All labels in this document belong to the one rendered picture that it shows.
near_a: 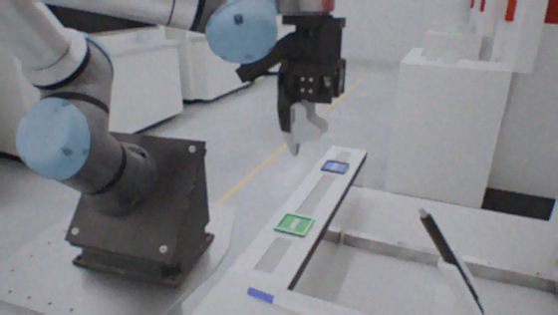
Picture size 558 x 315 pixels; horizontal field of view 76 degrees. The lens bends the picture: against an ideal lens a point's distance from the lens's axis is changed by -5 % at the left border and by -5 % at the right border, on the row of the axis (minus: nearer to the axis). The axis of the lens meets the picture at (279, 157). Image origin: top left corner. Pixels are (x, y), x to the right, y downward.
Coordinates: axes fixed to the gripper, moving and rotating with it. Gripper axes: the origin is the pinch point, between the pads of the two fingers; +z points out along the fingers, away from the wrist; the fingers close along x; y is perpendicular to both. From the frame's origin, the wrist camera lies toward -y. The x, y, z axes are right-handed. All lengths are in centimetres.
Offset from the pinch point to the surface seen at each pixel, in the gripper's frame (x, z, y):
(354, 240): 17.0, 26.8, 8.5
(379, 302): 2.5, 28.6, 16.7
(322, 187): 16.2, 15.0, 0.8
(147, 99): 243, 74, -255
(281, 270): -11.6, 14.6, 3.3
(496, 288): 14.5, 28.5, 37.3
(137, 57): 235, 30, -255
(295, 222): 0.4, 14.2, 0.9
